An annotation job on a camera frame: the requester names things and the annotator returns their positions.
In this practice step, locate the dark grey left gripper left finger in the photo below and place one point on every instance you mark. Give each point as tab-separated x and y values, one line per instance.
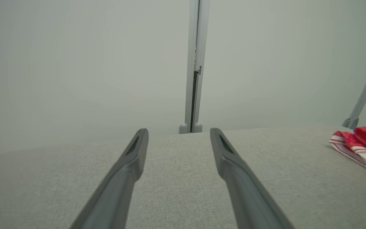
119	190

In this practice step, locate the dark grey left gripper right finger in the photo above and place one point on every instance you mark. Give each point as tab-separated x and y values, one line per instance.
249	197

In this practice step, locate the red Bulls basketball jersey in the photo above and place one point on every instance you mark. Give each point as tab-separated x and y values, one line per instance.
348	140

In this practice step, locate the grey fabric sofa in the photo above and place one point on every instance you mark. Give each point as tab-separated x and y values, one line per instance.
179	190

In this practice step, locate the grey partition post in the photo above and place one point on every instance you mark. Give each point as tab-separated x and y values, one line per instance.
365	92
187	47

